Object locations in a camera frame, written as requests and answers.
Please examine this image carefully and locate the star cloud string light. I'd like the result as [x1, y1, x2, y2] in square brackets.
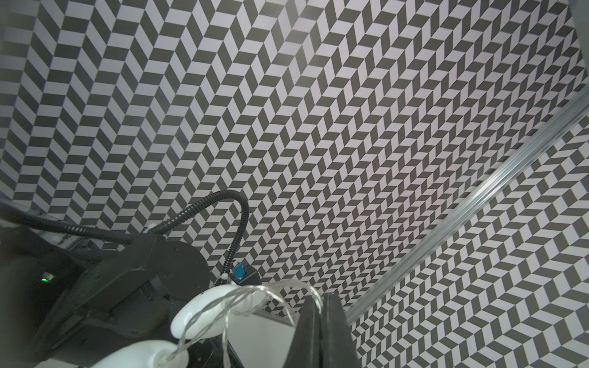
[95, 279, 323, 367]

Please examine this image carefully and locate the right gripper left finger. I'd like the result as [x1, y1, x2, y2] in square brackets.
[283, 297, 321, 368]

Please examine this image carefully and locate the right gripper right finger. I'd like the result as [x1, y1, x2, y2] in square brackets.
[321, 294, 361, 368]

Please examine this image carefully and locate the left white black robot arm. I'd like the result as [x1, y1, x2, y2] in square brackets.
[1, 190, 249, 367]

